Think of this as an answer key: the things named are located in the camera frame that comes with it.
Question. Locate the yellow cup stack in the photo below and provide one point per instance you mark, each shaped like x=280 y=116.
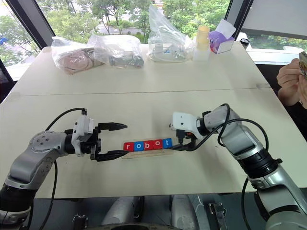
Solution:
x=203 y=36

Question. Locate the tall clear plastic bag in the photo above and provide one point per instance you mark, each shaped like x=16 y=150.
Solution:
x=163 y=28

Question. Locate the dark slanted window pillar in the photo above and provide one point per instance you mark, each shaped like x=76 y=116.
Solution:
x=31 y=19

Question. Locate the person's right hand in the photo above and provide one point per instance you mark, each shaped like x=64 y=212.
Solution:
x=289 y=83

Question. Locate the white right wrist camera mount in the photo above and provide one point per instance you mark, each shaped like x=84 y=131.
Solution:
x=184 y=121

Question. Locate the translucent white container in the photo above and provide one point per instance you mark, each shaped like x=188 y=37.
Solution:
x=201 y=54

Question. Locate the person's left hand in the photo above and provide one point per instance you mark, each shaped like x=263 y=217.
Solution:
x=304 y=94

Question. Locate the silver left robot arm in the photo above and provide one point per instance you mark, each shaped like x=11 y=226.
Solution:
x=31 y=163

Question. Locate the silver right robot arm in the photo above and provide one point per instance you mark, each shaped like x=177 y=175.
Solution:
x=239 y=139

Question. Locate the person's dark clothed body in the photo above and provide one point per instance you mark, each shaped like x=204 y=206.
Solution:
x=297 y=122

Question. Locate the clear bag with grey device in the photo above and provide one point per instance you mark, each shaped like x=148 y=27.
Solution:
x=115 y=45

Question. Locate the pink cloth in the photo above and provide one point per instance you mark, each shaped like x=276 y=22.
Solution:
x=81 y=61

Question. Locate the grey dark device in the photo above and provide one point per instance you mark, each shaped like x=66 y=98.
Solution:
x=126 y=61

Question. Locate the red letter b block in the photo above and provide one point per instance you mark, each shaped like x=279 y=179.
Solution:
x=148 y=146

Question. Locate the red letter r block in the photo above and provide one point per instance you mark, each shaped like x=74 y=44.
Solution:
x=128 y=146

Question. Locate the clear tape piece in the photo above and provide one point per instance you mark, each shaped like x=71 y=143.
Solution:
x=263 y=85

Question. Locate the silver rounded robot leg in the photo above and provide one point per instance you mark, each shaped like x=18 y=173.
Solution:
x=122 y=212
x=183 y=213

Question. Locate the red letter o block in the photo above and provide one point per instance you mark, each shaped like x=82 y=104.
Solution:
x=157 y=144

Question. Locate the clear bag with pink cloth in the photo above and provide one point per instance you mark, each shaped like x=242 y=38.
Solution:
x=62 y=48

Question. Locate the purple tissue box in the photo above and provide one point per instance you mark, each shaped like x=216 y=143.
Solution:
x=223 y=44

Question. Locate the small black bracket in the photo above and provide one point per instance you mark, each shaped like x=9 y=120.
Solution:
x=80 y=222
x=218 y=215

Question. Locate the blue letter o block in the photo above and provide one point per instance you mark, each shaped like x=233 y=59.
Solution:
x=138 y=146

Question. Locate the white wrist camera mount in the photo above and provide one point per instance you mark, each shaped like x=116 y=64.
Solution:
x=82 y=127
x=184 y=121

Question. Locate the smartphone in tan case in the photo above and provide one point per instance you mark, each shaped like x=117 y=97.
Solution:
x=303 y=64

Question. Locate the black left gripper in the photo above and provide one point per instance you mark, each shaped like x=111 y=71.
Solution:
x=94 y=146

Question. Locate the blue letter t block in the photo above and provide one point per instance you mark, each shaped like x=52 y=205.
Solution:
x=167 y=143

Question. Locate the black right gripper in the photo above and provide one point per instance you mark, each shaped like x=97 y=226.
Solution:
x=188 y=139

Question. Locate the wooden letter tray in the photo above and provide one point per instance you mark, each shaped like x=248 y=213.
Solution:
x=144 y=155

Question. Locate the small white adapter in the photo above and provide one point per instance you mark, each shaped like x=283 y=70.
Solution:
x=159 y=48

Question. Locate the dark upright window pillar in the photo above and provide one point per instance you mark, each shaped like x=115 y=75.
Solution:
x=237 y=14

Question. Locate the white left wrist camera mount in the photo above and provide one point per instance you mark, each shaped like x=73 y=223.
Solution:
x=82 y=127

